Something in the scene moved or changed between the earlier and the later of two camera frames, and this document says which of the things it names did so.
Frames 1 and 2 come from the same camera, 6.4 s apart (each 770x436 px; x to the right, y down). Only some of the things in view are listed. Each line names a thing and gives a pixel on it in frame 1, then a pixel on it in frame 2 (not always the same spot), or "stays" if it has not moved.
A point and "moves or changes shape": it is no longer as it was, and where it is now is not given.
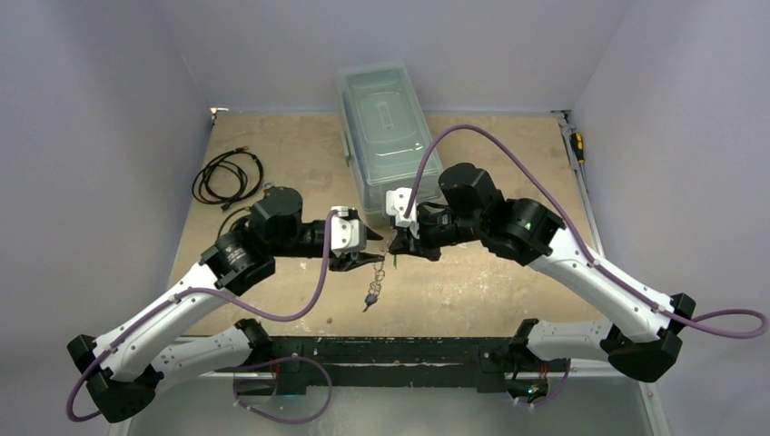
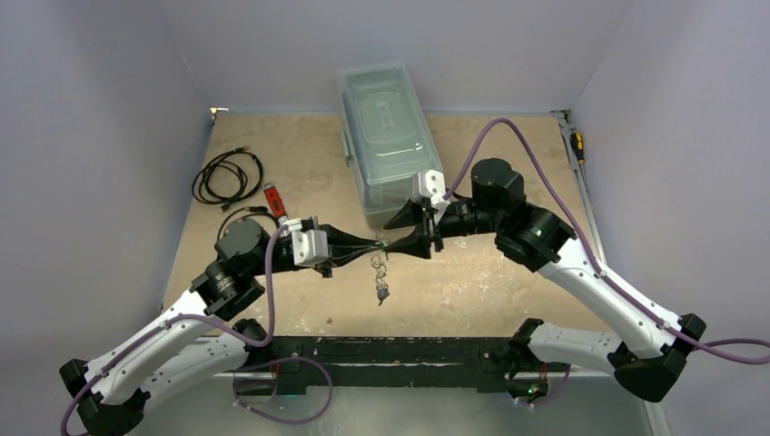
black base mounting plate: [483, 362] stays
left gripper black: [346, 261] -> [342, 248]
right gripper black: [409, 239] stays
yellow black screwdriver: [577, 143] stays
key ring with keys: [374, 287] moves or changes shape
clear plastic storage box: [385, 127] stays
